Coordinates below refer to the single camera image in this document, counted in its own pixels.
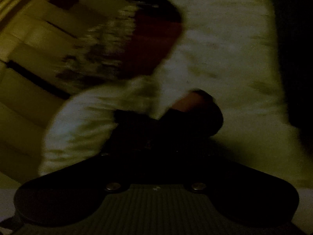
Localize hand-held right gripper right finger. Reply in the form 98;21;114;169
156;127;236;189

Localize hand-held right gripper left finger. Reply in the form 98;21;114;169
82;124;158;189

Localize black cartoon print shirt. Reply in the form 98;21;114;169
114;89;224;152

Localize white leaf print blanket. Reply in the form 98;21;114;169
37;0;313;189

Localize brown patterned pillow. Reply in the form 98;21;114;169
56;4;139;89

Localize dark red pillow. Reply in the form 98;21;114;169
121;2;184;77

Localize yellow wooden headboard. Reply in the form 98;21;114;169
0;0;103;184

